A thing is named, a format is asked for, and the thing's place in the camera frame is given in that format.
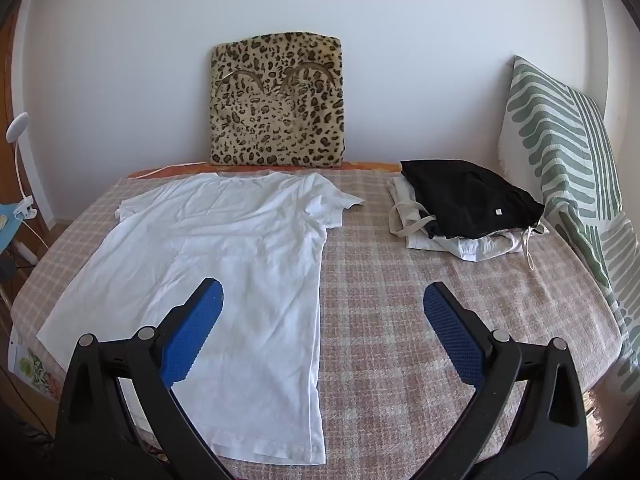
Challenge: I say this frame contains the green patterned white pillow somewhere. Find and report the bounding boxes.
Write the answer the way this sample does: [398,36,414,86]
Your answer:
[497,55,640,398]

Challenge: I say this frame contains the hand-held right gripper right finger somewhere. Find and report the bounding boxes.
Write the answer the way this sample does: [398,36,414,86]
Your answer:
[407,281,590,480]

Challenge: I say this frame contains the beige folded garment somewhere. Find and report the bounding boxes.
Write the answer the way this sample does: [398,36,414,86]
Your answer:
[387,175,438,237]

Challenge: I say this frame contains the pink plaid blanket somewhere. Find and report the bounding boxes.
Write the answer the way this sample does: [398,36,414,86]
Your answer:
[10,167,631,480]

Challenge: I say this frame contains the white folded drawstring garment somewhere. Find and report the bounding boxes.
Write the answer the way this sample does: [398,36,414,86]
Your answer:
[405,220,550,271]

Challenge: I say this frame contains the floral printed cloth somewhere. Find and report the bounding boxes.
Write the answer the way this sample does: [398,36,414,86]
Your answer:
[10,340,63,401]

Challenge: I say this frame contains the white t-shirt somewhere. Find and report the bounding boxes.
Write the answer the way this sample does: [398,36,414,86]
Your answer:
[37,171,367,465]

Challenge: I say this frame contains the black folded garment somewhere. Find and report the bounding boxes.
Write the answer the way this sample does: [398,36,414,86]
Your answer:
[400,159,546,240]

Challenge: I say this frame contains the white clamp lamp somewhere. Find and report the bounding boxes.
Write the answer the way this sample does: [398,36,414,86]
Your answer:
[5,112,38,222]

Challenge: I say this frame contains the light blue cloth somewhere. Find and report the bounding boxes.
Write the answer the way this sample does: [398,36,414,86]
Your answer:
[0,202,26,256]

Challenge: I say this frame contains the leopard print cushion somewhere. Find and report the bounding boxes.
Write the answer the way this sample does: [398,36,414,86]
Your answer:
[209,32,347,167]

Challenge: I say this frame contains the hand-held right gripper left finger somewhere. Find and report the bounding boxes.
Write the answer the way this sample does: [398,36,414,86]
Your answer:
[54,277,236,480]

